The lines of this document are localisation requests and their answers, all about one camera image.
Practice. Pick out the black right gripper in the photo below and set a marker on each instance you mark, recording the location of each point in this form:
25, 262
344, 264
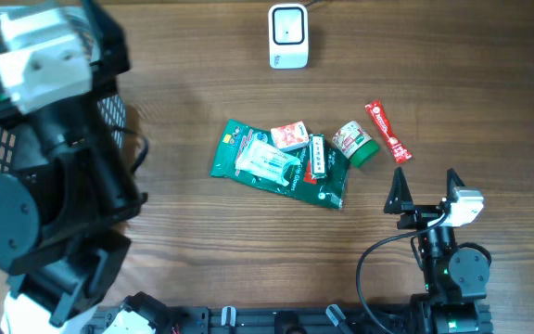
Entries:
418, 213

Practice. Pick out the green 3M gloves package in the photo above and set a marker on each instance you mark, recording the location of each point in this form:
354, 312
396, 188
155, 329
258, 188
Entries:
327, 191

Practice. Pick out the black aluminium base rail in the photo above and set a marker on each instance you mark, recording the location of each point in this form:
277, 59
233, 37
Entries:
202, 320

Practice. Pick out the white barcode scanner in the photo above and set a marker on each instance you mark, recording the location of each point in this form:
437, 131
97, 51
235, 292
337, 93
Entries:
288, 36

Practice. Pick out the red white small box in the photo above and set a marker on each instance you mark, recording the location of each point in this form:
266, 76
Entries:
290, 137

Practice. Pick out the green lid spice jar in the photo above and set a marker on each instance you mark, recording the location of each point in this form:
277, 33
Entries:
355, 144

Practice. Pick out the red stick sachet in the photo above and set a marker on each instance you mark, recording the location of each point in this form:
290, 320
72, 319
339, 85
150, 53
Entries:
376, 110

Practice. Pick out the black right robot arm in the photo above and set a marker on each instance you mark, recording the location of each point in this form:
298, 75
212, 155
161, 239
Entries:
455, 274

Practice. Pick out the teal white wipes packet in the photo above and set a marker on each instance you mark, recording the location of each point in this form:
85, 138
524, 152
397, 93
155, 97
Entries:
266, 161

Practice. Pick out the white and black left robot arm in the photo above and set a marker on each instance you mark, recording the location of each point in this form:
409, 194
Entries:
59, 244

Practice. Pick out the green white gum pack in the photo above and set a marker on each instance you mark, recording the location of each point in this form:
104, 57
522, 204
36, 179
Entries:
317, 156

